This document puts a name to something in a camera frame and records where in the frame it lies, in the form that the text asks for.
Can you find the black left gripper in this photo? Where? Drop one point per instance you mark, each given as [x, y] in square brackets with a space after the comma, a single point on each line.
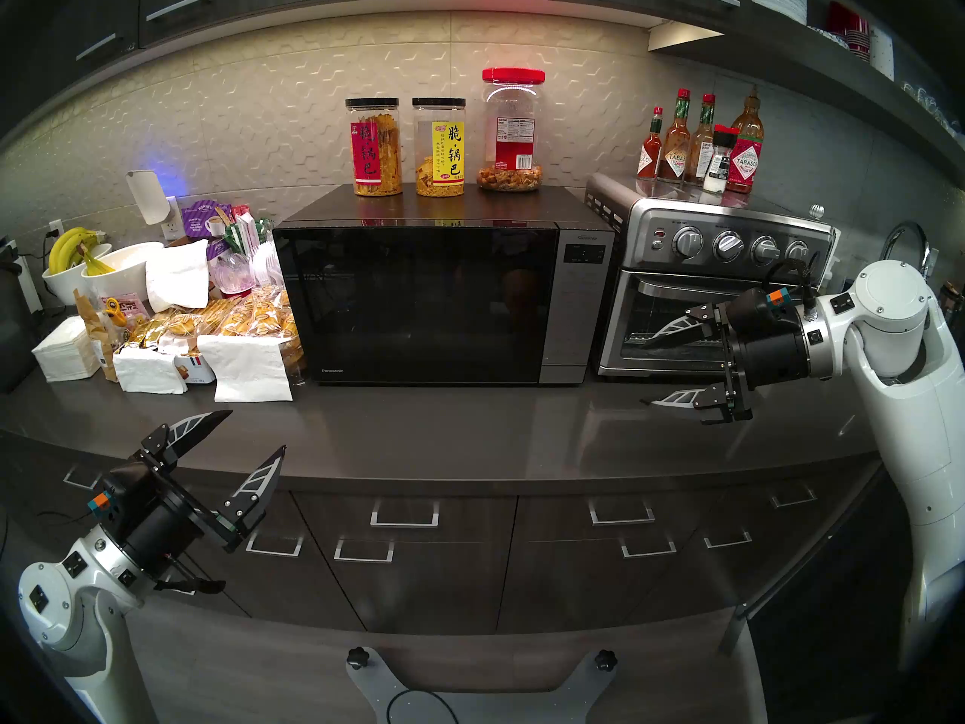
[177, 534]

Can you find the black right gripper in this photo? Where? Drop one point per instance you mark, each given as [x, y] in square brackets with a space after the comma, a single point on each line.
[769, 357]

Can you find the black microwave oven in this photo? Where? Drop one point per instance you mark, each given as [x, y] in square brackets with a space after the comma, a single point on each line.
[422, 308]

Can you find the large white draped napkin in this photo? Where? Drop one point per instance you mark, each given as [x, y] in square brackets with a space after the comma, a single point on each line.
[247, 375]

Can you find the white box French flag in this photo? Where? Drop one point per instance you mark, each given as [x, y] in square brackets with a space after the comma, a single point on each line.
[197, 369]

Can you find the stainless steel toaster oven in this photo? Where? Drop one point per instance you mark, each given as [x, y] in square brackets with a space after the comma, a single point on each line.
[641, 232]

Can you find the wrapped pastries pile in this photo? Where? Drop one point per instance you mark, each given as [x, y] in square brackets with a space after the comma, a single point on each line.
[252, 315]

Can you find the brown snack packet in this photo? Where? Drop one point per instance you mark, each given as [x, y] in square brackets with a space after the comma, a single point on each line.
[98, 336]

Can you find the pink snack packet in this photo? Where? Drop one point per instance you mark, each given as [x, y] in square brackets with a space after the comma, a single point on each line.
[130, 306]

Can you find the clear pink plastic bag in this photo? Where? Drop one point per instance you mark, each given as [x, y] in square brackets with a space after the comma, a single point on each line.
[237, 271]

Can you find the white napkin stack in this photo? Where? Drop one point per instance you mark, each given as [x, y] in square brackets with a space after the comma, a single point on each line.
[64, 349]

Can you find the white paper bag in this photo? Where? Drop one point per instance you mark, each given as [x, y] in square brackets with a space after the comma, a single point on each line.
[177, 274]

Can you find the large orange Tabasco bottle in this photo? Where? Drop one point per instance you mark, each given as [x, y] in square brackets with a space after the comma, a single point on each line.
[746, 164]

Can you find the brown sauce bottle Tabasco label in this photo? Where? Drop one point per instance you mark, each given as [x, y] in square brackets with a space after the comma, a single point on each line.
[675, 161]

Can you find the small red hot sauce bottle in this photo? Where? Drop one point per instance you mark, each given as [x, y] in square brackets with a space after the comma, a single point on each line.
[650, 161]

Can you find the large white bowl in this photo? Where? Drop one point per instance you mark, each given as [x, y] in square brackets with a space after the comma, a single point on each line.
[128, 274]

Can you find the black base knob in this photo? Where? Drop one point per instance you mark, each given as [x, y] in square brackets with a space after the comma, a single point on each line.
[605, 660]
[358, 658]

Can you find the green red tea packets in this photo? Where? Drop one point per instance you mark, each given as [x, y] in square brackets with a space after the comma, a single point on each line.
[247, 228]

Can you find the bananas in white bowl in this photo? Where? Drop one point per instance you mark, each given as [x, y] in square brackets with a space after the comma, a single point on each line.
[56, 286]

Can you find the chrome kitchen faucet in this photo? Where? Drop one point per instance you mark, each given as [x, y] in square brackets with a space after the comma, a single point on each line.
[907, 226]

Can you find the purple snack bag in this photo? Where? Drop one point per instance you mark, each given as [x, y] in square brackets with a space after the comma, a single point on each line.
[200, 221]

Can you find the black countertop appliance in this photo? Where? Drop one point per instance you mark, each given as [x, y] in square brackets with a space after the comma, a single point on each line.
[13, 315]

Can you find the brown bottle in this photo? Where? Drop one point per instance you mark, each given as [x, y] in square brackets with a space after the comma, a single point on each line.
[954, 300]

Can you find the dark lower drawer cabinet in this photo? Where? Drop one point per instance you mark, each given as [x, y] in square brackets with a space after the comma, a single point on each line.
[452, 587]

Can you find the yellow banana bunch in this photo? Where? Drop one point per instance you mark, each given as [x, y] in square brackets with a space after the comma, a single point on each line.
[68, 246]

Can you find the clear jar red lid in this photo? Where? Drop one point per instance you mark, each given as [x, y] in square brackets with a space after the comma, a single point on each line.
[513, 142]

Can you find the snack jar yellow label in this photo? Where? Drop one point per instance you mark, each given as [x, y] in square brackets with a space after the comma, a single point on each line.
[439, 157]

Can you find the snack jar pink label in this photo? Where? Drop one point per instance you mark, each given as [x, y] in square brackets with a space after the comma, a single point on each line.
[375, 157]

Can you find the white cup stack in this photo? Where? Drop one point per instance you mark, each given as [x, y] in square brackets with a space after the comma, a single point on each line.
[882, 53]

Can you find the red cup stack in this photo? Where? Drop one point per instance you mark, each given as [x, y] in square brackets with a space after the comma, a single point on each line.
[852, 30]

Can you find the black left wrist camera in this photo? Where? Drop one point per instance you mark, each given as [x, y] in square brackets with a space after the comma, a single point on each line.
[121, 496]

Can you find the black frame pole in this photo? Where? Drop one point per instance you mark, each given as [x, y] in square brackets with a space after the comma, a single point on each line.
[735, 628]

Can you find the white plug-in wall device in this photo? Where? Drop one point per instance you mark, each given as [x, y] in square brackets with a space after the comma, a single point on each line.
[147, 194]

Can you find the dark wall shelf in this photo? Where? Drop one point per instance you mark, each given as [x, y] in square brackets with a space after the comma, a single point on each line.
[807, 65]

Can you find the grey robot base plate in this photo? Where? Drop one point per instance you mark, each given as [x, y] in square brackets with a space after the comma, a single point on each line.
[558, 700]

